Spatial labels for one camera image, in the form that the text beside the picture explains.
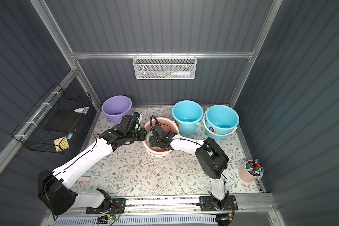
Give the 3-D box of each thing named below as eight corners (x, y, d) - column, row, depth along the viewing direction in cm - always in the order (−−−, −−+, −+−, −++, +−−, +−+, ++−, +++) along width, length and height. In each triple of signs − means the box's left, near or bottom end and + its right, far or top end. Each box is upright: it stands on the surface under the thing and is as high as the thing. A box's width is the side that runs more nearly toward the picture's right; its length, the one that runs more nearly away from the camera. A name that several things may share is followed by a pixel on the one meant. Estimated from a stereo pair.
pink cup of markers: (238, 182, 83) (248, 174, 72) (234, 168, 88) (243, 158, 77) (254, 182, 83) (267, 174, 72) (249, 168, 88) (261, 158, 77)
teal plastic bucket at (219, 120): (203, 143, 99) (208, 129, 85) (200, 120, 112) (203, 104, 99) (235, 143, 99) (244, 129, 85) (227, 120, 112) (234, 104, 99)
